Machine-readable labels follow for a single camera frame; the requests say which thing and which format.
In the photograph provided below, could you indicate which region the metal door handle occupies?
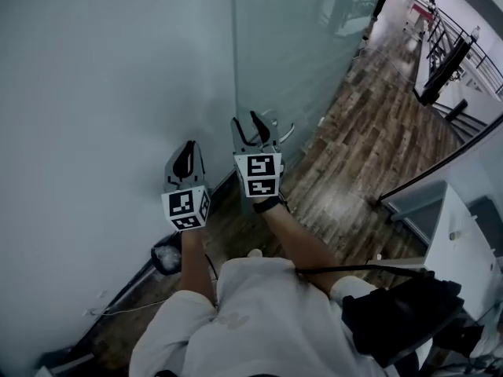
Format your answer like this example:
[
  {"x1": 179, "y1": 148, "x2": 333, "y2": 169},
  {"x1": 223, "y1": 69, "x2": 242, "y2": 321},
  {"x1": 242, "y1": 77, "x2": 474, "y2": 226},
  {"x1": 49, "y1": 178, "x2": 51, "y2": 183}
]
[{"x1": 256, "y1": 108, "x2": 296, "y2": 143}]

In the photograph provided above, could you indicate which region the person's right forearm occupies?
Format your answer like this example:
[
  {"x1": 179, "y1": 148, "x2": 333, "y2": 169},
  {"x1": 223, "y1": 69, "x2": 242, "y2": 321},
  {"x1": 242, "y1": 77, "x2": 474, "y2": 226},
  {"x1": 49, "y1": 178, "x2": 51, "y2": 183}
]
[{"x1": 260, "y1": 205, "x2": 340, "y2": 302}]

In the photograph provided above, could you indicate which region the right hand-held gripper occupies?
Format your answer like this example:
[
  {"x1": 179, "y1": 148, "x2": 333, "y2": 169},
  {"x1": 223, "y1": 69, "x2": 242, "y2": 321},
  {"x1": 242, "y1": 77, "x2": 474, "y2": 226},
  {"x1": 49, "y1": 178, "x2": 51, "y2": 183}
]
[{"x1": 229, "y1": 110, "x2": 285, "y2": 199}]

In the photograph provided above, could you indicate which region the black waist bag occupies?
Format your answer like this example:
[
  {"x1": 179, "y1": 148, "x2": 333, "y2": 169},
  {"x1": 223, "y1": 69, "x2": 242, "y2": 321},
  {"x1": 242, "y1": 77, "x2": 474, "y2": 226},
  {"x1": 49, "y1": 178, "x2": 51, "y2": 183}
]
[{"x1": 341, "y1": 270, "x2": 465, "y2": 369}]

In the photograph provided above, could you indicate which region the black wristwatch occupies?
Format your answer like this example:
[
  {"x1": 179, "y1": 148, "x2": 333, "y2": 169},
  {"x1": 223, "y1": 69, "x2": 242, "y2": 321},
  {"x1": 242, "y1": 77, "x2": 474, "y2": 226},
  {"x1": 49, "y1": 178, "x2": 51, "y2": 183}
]
[{"x1": 251, "y1": 196, "x2": 286, "y2": 214}]

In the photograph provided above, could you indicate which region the black trash bin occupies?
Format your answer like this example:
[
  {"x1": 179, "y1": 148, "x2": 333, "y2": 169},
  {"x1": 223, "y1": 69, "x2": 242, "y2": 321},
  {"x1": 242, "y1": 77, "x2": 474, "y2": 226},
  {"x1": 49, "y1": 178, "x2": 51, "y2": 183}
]
[{"x1": 150, "y1": 243, "x2": 183, "y2": 276}]

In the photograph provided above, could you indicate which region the white desk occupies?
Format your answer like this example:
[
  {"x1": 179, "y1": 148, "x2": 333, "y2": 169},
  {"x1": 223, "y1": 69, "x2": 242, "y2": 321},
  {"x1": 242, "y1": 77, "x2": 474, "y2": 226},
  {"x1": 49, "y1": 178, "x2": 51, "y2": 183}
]
[{"x1": 424, "y1": 180, "x2": 503, "y2": 322}]

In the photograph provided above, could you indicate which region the black floor stand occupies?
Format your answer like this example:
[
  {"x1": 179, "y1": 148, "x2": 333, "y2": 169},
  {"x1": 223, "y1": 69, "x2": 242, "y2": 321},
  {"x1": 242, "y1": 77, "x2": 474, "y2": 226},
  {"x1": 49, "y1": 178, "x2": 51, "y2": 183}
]
[{"x1": 412, "y1": 36, "x2": 472, "y2": 108}]

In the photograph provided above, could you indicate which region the black metal railing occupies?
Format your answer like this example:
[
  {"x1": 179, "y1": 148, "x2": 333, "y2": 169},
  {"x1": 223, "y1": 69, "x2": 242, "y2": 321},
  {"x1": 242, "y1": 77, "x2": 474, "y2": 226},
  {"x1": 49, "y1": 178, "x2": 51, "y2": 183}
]
[{"x1": 400, "y1": 0, "x2": 503, "y2": 97}]

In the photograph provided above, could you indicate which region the red table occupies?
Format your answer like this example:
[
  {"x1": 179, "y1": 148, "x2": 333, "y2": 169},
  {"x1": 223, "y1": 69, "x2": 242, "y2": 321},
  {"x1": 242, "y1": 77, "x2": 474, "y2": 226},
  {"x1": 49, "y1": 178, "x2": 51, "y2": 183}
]
[{"x1": 408, "y1": 2, "x2": 443, "y2": 33}]

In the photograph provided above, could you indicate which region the frosted glass door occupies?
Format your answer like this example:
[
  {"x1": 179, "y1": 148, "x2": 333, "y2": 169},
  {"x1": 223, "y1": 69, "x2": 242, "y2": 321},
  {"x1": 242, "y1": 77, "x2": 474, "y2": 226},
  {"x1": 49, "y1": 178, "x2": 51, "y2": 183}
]
[{"x1": 231, "y1": 0, "x2": 388, "y2": 163}]

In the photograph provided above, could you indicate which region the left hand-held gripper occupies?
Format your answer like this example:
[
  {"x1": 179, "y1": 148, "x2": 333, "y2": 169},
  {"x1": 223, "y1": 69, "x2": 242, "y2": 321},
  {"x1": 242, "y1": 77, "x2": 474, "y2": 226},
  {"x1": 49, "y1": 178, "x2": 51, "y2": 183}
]
[{"x1": 160, "y1": 139, "x2": 212, "y2": 233}]

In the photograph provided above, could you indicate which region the thin white cable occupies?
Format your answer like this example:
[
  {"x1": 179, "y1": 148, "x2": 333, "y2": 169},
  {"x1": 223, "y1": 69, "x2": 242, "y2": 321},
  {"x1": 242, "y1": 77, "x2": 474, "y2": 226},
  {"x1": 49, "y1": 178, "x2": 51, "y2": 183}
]
[{"x1": 81, "y1": 290, "x2": 168, "y2": 317}]

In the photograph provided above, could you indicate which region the thick black cable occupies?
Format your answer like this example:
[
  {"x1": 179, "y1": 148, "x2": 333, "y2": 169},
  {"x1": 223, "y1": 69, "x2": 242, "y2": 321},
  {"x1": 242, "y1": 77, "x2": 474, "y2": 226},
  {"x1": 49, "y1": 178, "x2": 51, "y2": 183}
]
[{"x1": 294, "y1": 262, "x2": 435, "y2": 280}]

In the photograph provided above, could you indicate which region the person's left forearm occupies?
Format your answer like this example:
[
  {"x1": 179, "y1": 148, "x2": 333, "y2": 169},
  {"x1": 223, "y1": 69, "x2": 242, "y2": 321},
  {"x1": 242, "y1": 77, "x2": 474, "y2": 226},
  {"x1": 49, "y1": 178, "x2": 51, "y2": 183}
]
[{"x1": 179, "y1": 229, "x2": 218, "y2": 304}]

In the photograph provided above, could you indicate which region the person's white shirt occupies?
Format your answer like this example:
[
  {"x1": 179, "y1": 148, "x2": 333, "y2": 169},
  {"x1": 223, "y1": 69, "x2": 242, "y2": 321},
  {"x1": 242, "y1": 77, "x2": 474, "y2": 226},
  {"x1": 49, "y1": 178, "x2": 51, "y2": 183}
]
[{"x1": 129, "y1": 256, "x2": 434, "y2": 377}]

